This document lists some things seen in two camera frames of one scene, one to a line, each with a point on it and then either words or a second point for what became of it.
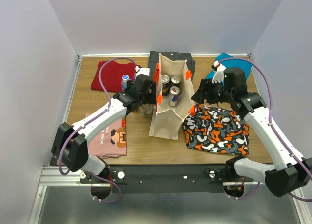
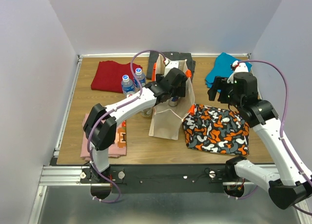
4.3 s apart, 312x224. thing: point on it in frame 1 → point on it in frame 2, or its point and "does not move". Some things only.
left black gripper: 151,98 → 180,91
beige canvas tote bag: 175,98 does not move
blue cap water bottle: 125,78 does not move
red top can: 173,96 does not move
